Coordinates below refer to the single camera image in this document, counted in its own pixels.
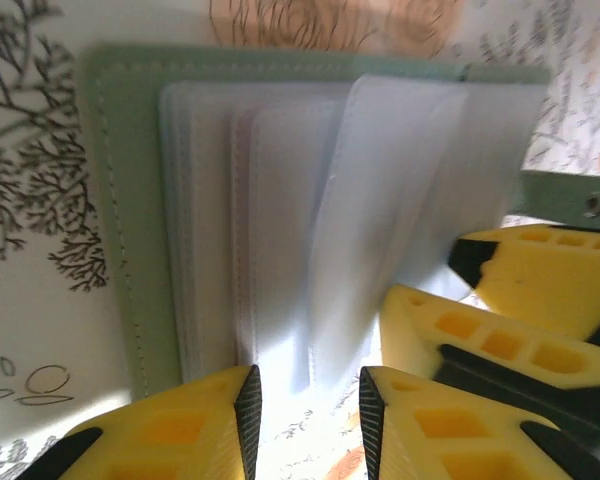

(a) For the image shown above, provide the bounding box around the green card holder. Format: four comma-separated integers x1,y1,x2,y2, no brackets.
77,42,600,401

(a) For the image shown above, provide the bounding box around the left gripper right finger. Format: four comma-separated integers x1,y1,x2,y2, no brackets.
358,365,600,480

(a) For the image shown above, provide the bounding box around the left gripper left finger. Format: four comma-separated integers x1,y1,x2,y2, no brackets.
27,364,264,480

